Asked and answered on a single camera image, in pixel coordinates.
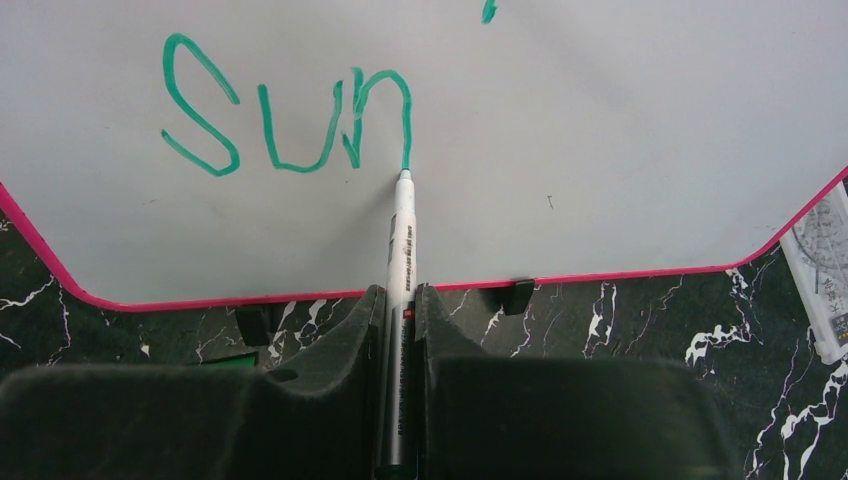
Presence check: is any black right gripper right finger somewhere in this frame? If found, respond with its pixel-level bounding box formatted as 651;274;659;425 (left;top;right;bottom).
415;284;740;479

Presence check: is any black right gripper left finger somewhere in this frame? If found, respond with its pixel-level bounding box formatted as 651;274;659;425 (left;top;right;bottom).
1;286;385;479

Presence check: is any green white marker pen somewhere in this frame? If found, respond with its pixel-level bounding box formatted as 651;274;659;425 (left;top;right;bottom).
375;169;417;479

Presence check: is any green marker cap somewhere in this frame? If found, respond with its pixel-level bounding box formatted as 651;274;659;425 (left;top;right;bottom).
199;352;259;368

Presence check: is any pink framed whiteboard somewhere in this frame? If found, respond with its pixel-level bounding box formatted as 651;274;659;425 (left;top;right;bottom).
1;1;847;311

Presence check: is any black whiteboard clip left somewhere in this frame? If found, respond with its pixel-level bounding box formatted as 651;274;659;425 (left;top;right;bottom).
234;305;271;347

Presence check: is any black whiteboard clip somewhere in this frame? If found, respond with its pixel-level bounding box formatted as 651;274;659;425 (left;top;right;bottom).
234;305;271;347
485;278;536;315

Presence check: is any black whiteboard clip right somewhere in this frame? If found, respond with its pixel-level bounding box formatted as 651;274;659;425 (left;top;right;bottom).
485;278;536;315

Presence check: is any white printed plastic package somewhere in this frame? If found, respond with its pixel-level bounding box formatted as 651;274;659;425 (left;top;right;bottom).
780;183;847;365

